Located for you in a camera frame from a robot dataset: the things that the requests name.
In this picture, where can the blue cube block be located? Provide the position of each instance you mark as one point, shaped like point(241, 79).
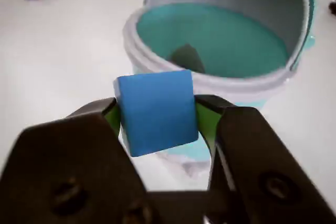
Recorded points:
point(157, 113)

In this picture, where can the green cube block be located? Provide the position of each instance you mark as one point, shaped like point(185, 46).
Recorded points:
point(187, 57)

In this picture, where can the teal bin with swing lid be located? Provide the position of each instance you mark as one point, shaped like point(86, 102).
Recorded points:
point(223, 37)

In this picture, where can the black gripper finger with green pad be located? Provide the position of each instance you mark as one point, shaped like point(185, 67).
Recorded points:
point(262, 155)
point(65, 161)

